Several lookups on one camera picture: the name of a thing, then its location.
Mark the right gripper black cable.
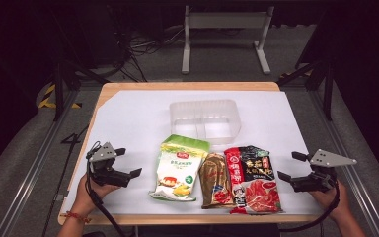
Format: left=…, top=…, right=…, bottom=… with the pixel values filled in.
left=277, top=181, right=341, bottom=234

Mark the green and white packet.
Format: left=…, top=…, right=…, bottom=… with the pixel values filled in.
left=148, top=133, right=211, bottom=202

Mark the person's right hand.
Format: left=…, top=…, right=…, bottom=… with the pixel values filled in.
left=309, top=180, right=353, bottom=221

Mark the white desk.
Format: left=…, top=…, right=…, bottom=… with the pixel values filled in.
left=181, top=5, right=275, bottom=75

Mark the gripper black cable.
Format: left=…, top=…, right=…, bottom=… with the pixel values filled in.
left=84, top=140, right=128, bottom=237
left=277, top=181, right=341, bottom=234

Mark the bundle of floor cables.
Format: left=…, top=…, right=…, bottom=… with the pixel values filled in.
left=110, top=26, right=186, bottom=83

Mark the clear plastic container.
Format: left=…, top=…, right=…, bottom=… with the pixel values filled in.
left=169, top=99, right=243, bottom=146

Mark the red and black packet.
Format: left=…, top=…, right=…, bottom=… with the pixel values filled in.
left=223, top=144, right=284, bottom=215

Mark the white table sheet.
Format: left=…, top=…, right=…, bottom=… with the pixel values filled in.
left=62, top=89, right=324, bottom=217

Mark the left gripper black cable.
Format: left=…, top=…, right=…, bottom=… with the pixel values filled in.
left=84, top=140, right=128, bottom=237

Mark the gold brown packet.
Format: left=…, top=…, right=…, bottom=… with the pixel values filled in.
left=197, top=151, right=237, bottom=210

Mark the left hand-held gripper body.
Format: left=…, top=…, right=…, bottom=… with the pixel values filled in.
left=85, top=141, right=133, bottom=188

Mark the person's left hand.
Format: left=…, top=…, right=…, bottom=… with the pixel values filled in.
left=74, top=173, right=121, bottom=215

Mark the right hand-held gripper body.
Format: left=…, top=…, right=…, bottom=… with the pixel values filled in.
left=289, top=148, right=358, bottom=194

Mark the red string bracelet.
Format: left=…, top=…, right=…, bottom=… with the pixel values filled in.
left=59, top=210, right=93, bottom=224

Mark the yellow black floor tape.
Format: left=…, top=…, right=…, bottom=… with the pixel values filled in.
left=38, top=83, right=83, bottom=110

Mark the black metal stand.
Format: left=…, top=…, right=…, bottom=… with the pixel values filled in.
left=275, top=58, right=338, bottom=121
left=49, top=57, right=111, bottom=122

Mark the aluminium floor rail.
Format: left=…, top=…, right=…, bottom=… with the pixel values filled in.
left=309, top=88, right=379, bottom=237
left=0, top=88, right=81, bottom=237

